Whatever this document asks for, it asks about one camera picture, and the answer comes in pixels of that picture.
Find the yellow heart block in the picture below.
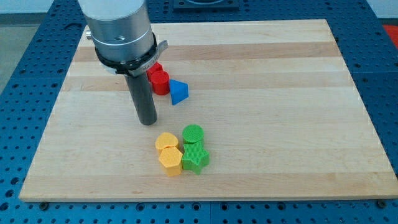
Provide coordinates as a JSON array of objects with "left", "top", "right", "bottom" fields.
[{"left": 155, "top": 132, "right": 179, "bottom": 155}]

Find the green cylinder block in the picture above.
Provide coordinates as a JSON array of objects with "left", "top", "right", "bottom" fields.
[{"left": 182, "top": 124, "right": 205, "bottom": 144}]

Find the red block behind cylinder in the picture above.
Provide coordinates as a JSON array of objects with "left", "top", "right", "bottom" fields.
[{"left": 146, "top": 62, "right": 163, "bottom": 81}]

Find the yellow hexagon block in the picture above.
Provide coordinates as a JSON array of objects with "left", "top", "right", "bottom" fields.
[{"left": 159, "top": 147, "right": 183, "bottom": 177}]

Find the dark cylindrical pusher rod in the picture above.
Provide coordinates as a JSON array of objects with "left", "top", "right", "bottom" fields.
[{"left": 125, "top": 73, "right": 157, "bottom": 126}]

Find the wooden board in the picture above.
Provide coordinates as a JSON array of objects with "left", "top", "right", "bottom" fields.
[{"left": 19, "top": 19, "right": 397, "bottom": 202}]

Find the metal clamp bracket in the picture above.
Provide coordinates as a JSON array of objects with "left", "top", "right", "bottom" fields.
[{"left": 95, "top": 32, "right": 169, "bottom": 78}]

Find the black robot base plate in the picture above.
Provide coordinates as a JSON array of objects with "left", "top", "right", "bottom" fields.
[{"left": 172, "top": 0, "right": 240, "bottom": 12}]

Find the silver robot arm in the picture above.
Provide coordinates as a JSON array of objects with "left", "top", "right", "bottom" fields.
[{"left": 78, "top": 0, "right": 157, "bottom": 69}]

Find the blue triangular block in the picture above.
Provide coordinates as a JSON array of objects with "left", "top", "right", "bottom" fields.
[{"left": 169, "top": 79, "right": 189, "bottom": 105}]

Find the green star block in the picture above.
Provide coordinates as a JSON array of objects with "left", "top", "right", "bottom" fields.
[{"left": 182, "top": 141, "right": 210, "bottom": 175}]

